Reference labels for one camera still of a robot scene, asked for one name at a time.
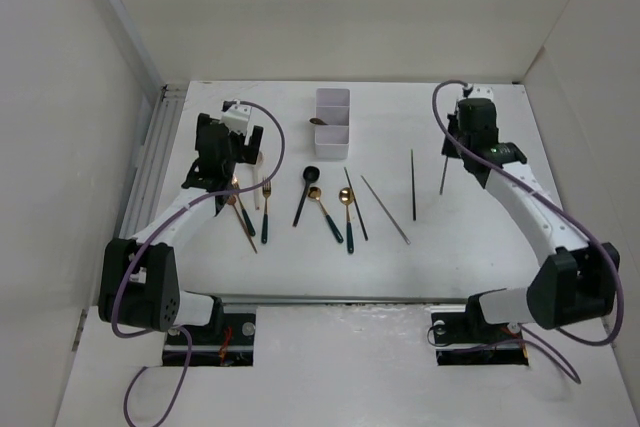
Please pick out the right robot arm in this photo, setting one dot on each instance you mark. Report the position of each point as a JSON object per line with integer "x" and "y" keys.
{"x": 576, "y": 280}

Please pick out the gold spoon green handle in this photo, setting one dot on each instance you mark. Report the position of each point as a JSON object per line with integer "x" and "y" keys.
{"x": 346, "y": 197}
{"x": 315, "y": 194}

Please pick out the white three-compartment utensil holder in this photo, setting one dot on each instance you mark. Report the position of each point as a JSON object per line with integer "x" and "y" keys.
{"x": 332, "y": 106}

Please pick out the dark green chopstick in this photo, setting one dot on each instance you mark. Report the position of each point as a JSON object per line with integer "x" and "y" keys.
{"x": 413, "y": 186}

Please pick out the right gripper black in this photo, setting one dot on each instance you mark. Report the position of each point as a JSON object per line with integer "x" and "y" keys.
{"x": 447, "y": 149}

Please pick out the aluminium frame left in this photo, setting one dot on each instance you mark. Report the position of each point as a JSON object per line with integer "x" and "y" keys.
{"x": 150, "y": 160}

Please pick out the rose gold fork green handle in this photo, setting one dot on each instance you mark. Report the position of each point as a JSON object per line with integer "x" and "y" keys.
{"x": 237, "y": 200}

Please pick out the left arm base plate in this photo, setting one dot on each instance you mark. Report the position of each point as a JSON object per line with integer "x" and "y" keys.
{"x": 231, "y": 346}

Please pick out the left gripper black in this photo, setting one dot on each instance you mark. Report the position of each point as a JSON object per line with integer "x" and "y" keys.
{"x": 246, "y": 152}

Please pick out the gold spoon green handle left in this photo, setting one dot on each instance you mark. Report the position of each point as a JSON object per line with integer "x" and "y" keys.
{"x": 315, "y": 194}

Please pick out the aluminium rail front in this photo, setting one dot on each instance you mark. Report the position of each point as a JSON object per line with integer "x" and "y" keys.
{"x": 289, "y": 301}

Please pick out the brown wooden chopstick left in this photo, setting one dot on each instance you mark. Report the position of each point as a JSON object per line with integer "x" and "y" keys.
{"x": 243, "y": 226}

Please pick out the silver metal chopstick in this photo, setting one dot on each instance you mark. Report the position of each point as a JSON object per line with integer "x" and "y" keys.
{"x": 386, "y": 211}

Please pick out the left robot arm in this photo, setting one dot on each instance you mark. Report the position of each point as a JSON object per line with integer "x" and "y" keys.
{"x": 139, "y": 284}

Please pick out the brown spoon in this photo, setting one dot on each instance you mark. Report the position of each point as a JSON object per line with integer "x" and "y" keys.
{"x": 317, "y": 121}

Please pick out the beige plastic spoon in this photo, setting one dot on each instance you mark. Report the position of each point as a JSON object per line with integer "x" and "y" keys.
{"x": 256, "y": 179}

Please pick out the dark chopstick centre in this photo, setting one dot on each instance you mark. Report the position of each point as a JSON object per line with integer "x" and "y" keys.
{"x": 355, "y": 201}

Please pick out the black spoon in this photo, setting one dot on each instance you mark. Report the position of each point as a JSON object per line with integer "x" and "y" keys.
{"x": 310, "y": 176}

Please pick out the gold spoon green handle right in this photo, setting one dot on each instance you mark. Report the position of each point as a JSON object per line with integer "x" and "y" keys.
{"x": 346, "y": 197}

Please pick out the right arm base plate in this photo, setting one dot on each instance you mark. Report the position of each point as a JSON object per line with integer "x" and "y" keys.
{"x": 457, "y": 343}

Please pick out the brown grey chopstick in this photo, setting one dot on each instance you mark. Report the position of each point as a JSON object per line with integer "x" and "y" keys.
{"x": 443, "y": 176}

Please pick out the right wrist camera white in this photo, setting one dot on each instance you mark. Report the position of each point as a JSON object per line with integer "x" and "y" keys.
{"x": 477, "y": 91}

